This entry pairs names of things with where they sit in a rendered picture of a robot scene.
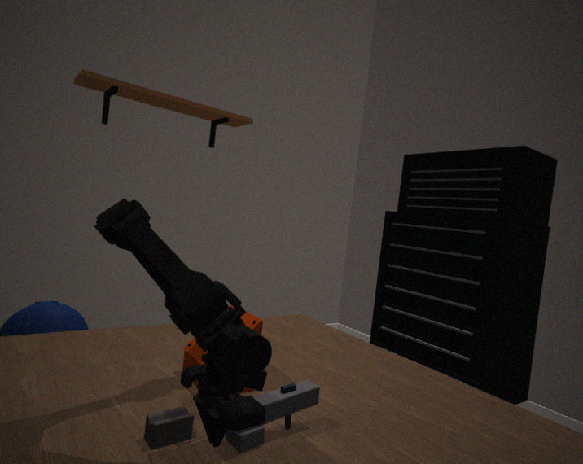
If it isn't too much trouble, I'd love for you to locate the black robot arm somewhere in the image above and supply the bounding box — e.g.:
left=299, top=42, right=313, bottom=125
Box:
left=94, top=199, right=272, bottom=392

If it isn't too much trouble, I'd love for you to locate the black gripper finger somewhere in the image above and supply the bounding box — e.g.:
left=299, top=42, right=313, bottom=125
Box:
left=193, top=395, right=218, bottom=444
left=206, top=408, right=227, bottom=448

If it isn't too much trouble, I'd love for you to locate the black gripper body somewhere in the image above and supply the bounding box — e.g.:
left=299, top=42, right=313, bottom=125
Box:
left=181, top=352, right=266, bottom=431

